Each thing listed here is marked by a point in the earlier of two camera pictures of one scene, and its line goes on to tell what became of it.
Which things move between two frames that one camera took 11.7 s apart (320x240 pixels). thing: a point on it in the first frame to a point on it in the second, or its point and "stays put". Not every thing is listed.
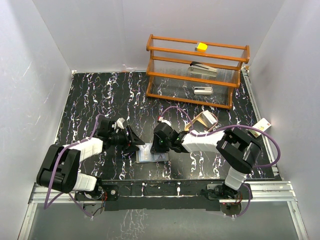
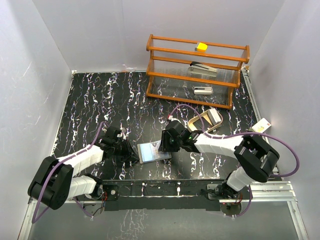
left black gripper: [131, 141] to [130, 154]
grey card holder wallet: [144, 155] stays put
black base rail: [154, 195] stays put
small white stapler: [203, 90] stays put
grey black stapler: [201, 69] stays put
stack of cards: [208, 118] to [214, 116]
